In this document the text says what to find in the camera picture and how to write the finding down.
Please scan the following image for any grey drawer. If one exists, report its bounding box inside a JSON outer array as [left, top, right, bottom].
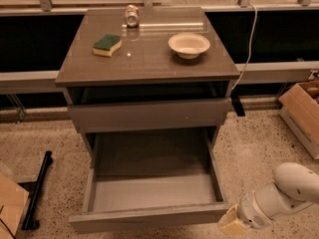
[[69, 99, 231, 132], [69, 127, 231, 233]]

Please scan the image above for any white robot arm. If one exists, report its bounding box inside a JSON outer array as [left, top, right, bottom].
[[217, 162, 319, 236]]

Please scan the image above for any grey drawer cabinet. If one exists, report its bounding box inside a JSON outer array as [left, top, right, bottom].
[[56, 7, 239, 150]]

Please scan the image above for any grey top drawer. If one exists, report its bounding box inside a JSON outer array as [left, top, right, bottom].
[[69, 99, 231, 132]]

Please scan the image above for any cardboard box right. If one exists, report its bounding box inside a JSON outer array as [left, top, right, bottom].
[[279, 81, 319, 159]]

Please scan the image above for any white bowl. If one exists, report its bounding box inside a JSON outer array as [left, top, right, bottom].
[[168, 33, 210, 59]]

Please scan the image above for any black metal bar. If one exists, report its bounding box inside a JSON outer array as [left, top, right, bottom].
[[22, 150, 53, 230]]

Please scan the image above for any green yellow sponge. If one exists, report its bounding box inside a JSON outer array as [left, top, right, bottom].
[[93, 34, 122, 57]]

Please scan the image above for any cardboard piece left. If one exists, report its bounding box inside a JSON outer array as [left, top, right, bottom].
[[0, 173, 29, 239]]

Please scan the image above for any crushed metal can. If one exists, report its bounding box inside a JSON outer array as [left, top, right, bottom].
[[125, 5, 140, 28]]

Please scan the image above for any white cable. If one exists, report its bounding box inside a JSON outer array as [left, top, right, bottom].
[[230, 3, 258, 92]]

